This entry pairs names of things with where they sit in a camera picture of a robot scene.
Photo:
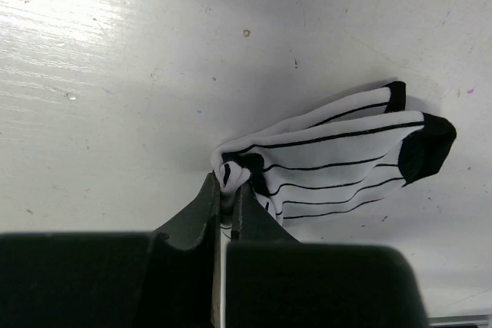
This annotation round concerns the white black-striped sock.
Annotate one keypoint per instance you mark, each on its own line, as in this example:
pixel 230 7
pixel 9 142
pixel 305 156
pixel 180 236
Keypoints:
pixel 335 159

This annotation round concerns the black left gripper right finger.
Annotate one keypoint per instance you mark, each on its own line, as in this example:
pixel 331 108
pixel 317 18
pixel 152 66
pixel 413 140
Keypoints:
pixel 274 280

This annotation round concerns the aluminium table frame rail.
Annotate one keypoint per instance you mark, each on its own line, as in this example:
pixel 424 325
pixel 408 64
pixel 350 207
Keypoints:
pixel 468 321

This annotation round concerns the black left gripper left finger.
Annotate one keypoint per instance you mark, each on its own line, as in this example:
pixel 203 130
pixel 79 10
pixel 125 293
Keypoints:
pixel 168 277

